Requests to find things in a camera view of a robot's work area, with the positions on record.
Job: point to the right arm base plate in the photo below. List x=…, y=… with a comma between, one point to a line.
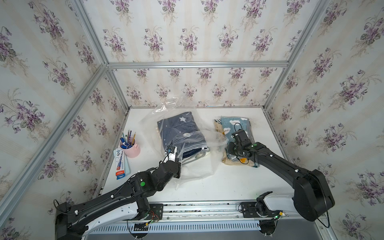
x=259, y=210

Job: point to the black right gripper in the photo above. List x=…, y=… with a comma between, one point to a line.
x=230, y=148

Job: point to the blue pen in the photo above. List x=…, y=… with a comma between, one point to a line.
x=123, y=142

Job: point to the aluminium mounting rail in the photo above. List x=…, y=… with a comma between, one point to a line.
x=218, y=209

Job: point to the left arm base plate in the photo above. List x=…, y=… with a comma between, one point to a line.
x=153, y=213

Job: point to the white toothpaste box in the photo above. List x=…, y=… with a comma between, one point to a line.
x=122, y=167

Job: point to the pink pen cup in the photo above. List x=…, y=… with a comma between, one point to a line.
x=131, y=151

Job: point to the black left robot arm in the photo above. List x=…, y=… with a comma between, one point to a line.
x=127, y=202

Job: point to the clear plastic vacuum bag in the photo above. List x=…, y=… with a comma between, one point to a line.
x=216, y=141

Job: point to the beige floral fleece blanket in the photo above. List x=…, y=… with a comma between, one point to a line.
x=228, y=161

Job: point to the navy star pattern blanket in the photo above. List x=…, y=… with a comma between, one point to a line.
x=189, y=149

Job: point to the blue bear pattern blanket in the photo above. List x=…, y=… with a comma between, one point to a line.
x=232, y=125

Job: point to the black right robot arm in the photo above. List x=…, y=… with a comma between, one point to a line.
x=312, y=195

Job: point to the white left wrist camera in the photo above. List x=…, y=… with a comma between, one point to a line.
x=171, y=154

